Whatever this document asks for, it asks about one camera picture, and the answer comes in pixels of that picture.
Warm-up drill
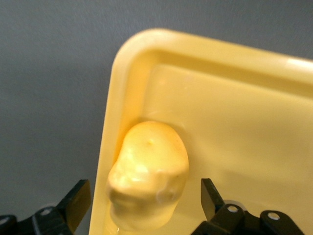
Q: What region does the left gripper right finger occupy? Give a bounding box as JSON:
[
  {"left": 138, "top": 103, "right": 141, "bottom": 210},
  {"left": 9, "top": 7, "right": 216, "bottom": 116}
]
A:
[{"left": 192, "top": 178, "right": 307, "bottom": 235}]

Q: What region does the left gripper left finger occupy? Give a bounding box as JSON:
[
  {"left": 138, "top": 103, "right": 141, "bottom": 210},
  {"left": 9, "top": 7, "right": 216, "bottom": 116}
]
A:
[{"left": 0, "top": 179, "right": 92, "bottom": 235}]

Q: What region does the yellow potato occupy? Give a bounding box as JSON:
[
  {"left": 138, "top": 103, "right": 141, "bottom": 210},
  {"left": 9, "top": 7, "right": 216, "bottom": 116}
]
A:
[{"left": 106, "top": 120, "right": 190, "bottom": 232}]

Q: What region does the yellow plastic tray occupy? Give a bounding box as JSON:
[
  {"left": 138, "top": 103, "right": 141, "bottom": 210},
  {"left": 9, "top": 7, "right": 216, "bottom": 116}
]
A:
[{"left": 89, "top": 28, "right": 313, "bottom": 235}]

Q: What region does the dark grey table mat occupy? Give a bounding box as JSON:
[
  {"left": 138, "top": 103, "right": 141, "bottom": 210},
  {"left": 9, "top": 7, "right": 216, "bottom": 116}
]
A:
[{"left": 0, "top": 0, "right": 313, "bottom": 235}]

